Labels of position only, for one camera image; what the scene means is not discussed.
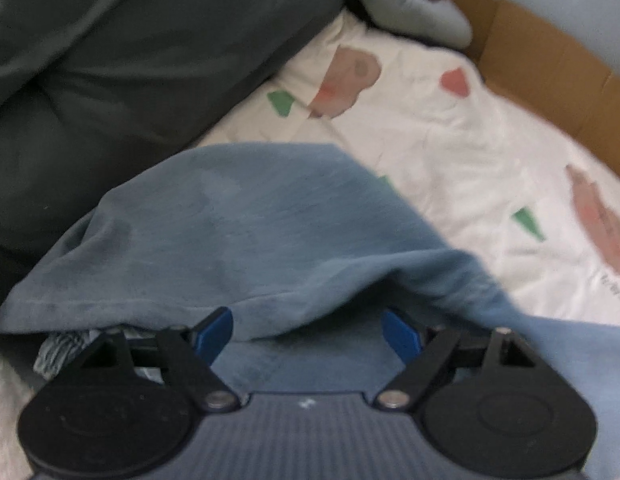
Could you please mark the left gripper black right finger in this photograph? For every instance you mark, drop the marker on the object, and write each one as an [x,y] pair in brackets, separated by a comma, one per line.
[485,400]

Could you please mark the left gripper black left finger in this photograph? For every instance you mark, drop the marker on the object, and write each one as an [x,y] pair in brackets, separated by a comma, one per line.
[125,407]

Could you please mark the blue denim pants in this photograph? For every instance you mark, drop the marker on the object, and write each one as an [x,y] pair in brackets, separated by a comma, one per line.
[306,248]

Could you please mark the white patterned bed sheet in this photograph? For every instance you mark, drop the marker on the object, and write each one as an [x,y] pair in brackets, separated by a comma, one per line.
[538,211]

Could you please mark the brown cardboard box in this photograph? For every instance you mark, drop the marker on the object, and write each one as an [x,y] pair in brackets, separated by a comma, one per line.
[534,64]

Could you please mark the dark green blanket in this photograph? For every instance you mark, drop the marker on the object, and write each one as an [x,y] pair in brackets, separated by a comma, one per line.
[93,92]

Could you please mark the grey neck pillow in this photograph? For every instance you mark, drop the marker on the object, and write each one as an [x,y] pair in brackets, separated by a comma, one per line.
[437,22]

